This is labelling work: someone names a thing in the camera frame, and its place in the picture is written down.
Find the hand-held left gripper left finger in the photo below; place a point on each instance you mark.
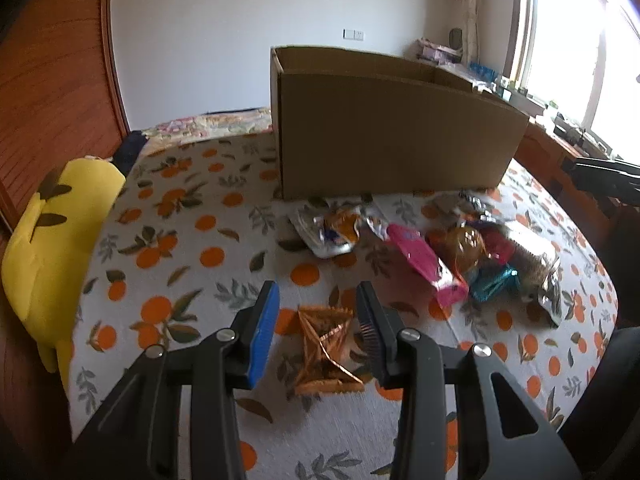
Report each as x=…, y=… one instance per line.
x=262, y=330

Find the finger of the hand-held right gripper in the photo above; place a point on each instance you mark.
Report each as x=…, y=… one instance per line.
x=600, y=185
x=610, y=163

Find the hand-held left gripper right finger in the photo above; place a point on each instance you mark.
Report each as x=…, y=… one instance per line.
x=366, y=317

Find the clear packet of orange sticks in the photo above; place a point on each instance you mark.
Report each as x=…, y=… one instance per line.
x=320, y=355

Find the silver and orange snack bag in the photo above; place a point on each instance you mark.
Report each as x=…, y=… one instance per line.
x=335, y=230

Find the silver foil snack packet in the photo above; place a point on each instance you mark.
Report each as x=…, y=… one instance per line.
x=535, y=260

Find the brown cardboard box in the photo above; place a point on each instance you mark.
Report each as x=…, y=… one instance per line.
x=390, y=135

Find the wooden cabinet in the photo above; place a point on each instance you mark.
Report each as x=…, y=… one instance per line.
x=545, y=155

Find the orange fruit print cloth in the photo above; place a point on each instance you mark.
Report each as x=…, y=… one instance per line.
x=200, y=260

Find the dark pink snack packet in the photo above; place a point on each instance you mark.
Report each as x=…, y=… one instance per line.
x=500, y=247

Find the round orange snack packet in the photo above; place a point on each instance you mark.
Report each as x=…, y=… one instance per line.
x=462, y=247

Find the purple and silver snack packet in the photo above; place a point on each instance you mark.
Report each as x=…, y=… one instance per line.
x=475, y=205

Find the teal foil snack packet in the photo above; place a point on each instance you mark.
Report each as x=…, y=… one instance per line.
x=492, y=282

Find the wooden framed window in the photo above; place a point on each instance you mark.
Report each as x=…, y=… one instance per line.
x=565, y=35

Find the blue packets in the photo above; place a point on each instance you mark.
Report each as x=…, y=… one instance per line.
x=481, y=71

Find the small dark desk fan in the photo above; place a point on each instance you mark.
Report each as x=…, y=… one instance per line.
x=454, y=36

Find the beige patterned curtain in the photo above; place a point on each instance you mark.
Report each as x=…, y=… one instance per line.
x=467, y=10

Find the floral bedspread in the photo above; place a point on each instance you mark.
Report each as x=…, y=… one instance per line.
x=210, y=122

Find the black chair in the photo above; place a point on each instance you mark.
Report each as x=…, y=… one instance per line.
x=610, y=400

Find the dark navy pillow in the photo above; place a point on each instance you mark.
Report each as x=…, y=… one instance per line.
x=129, y=152

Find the yellow plush toy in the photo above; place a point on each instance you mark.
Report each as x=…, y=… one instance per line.
x=50, y=240

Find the wooden wardrobe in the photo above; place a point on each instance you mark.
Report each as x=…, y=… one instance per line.
x=50, y=85

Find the white wall switch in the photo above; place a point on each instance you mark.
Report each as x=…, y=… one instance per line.
x=353, y=34

